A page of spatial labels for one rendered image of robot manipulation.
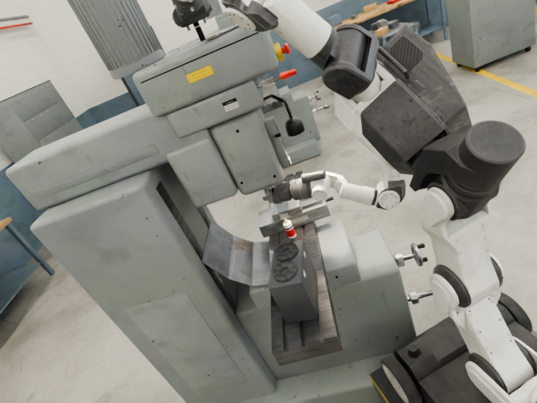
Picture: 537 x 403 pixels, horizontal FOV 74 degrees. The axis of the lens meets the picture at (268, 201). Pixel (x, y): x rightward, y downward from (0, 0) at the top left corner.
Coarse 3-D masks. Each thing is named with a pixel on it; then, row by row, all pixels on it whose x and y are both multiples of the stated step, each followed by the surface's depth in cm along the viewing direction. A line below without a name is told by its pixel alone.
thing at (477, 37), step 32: (448, 0) 474; (480, 0) 434; (512, 0) 438; (480, 32) 452; (512, 32) 456; (480, 64) 472; (32, 96) 539; (0, 128) 509; (32, 128) 518; (64, 128) 585
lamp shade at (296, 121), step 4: (288, 120) 140; (292, 120) 139; (296, 120) 139; (288, 124) 140; (292, 124) 139; (296, 124) 139; (300, 124) 140; (288, 128) 140; (292, 128) 139; (296, 128) 139; (300, 128) 140; (288, 132) 141; (292, 132) 140; (296, 132) 140; (300, 132) 141; (292, 136) 141
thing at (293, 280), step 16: (272, 256) 134; (288, 256) 128; (304, 256) 131; (272, 272) 124; (288, 272) 121; (304, 272) 124; (272, 288) 120; (288, 288) 119; (304, 288) 119; (288, 304) 123; (304, 304) 123; (288, 320) 128; (304, 320) 127
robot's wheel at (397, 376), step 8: (384, 360) 145; (392, 360) 142; (384, 368) 149; (392, 368) 139; (400, 368) 138; (392, 376) 150; (400, 376) 136; (408, 376) 136; (392, 384) 150; (400, 384) 135; (408, 384) 135; (400, 392) 147; (408, 392) 134; (416, 392) 134; (408, 400) 135; (416, 400) 135
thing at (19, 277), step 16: (400, 0) 633; (336, 16) 654; (352, 16) 648; (368, 16) 622; (432, 32) 698; (0, 224) 409; (32, 256) 440; (0, 272) 459; (16, 272) 447; (32, 272) 430; (48, 272) 453; (0, 288) 426; (16, 288) 409; (0, 304) 391
